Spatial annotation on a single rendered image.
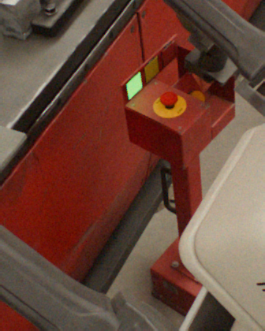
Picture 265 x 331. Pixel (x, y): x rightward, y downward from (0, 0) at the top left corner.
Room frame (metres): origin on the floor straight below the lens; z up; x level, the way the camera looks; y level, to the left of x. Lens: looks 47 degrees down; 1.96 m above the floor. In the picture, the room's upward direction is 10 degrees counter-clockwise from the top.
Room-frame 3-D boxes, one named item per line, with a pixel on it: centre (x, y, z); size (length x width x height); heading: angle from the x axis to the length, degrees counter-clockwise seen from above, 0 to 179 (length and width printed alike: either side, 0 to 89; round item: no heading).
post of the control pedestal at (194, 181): (1.26, -0.13, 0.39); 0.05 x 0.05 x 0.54; 44
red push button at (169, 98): (1.22, -0.11, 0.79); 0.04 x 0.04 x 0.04
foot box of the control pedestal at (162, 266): (1.24, -0.15, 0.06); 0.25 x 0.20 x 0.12; 44
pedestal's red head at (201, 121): (1.26, -0.13, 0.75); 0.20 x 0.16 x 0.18; 134
